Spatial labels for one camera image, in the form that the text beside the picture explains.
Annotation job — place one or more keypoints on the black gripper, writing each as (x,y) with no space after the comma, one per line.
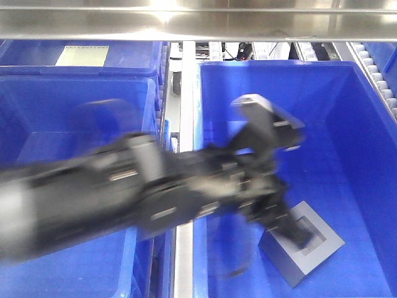
(180,187)

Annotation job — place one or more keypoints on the gray square hollow base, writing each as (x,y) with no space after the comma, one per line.
(295,263)

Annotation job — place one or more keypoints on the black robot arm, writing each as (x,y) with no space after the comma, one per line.
(133,182)

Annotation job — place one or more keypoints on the large empty blue bin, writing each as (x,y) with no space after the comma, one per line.
(345,170)

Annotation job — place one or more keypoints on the blue bin with label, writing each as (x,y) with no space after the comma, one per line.
(81,57)

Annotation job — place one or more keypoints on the blue bin at left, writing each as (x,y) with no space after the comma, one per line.
(49,118)

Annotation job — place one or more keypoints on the steel shelf front beam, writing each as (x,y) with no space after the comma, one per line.
(227,21)

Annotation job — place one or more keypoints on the white roller conveyor rail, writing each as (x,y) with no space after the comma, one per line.
(375,76)

